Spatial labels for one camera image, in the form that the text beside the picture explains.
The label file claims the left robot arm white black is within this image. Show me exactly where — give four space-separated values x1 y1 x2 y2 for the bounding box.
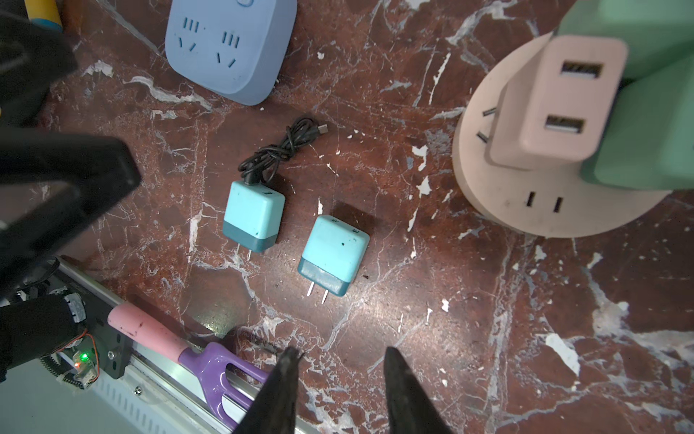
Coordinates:
1 13 142 374

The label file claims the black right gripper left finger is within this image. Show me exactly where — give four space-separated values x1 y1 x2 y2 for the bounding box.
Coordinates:
233 347 302 434

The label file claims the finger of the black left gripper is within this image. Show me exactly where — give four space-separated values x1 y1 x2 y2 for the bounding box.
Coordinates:
1 128 142 293
1 11 78 128

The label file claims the teal plug cube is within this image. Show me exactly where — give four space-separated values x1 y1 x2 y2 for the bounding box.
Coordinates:
222 181 286 253
297 214 370 298

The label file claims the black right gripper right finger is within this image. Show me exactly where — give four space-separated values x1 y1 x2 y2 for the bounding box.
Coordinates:
384 346 452 433

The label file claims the light green plug cube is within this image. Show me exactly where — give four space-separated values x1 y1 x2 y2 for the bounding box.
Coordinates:
558 0 693 80
580 65 693 191

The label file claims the blue square power strip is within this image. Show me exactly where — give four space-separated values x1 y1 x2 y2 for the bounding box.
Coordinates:
164 0 297 106

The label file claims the purple pink toy rake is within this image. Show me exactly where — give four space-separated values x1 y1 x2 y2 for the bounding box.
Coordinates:
108 302 269 430

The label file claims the pink plug cube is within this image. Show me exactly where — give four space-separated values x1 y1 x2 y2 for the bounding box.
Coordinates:
486 35 629 171

